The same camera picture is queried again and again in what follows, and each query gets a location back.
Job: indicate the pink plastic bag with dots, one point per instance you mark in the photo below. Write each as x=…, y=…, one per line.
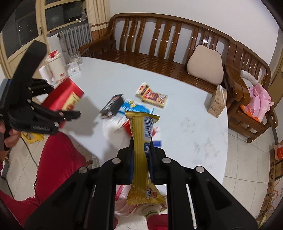
x=260, y=103

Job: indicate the red paper cup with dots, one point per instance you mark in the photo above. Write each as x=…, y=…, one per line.
x=64, y=97

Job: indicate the purple gold cigarette carton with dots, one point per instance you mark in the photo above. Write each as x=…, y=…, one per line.
x=149, y=96

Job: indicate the brown wooden bench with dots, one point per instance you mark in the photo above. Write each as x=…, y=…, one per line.
x=162, y=44

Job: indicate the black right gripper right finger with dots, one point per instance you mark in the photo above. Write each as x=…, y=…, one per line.
x=195, y=199

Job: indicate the white slipper foot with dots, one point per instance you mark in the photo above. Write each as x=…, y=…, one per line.
x=147, y=210

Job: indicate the blue white medicine box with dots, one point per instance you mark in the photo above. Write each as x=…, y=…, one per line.
x=133, y=106

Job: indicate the brown wooden armchair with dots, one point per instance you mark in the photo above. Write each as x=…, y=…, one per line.
x=247, y=60

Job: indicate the black small box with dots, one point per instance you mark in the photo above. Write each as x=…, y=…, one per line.
x=112, y=107

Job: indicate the beige cushion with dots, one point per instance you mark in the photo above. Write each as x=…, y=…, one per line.
x=206, y=64

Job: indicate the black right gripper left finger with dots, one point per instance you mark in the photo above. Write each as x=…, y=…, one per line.
x=87, y=199

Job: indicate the brown carton box pair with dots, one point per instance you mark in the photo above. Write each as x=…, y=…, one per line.
x=218, y=101

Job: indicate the yellow snack wrapper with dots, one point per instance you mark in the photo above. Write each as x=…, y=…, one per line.
x=142, y=189

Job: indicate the red pants leg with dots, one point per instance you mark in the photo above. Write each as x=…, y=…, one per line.
x=59, y=160

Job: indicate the white radiator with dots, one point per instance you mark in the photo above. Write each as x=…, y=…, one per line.
x=73, y=38

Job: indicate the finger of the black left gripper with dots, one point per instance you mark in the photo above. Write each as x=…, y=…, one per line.
x=39, y=87
x=46, y=118

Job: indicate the person left hand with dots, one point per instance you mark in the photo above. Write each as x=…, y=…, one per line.
x=12, y=139

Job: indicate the white small carton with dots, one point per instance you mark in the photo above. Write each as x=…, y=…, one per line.
x=73, y=68

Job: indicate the white tissue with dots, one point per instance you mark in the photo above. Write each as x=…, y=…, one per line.
x=114, y=132

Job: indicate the white thermos red lid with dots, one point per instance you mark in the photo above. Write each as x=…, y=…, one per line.
x=56, y=66

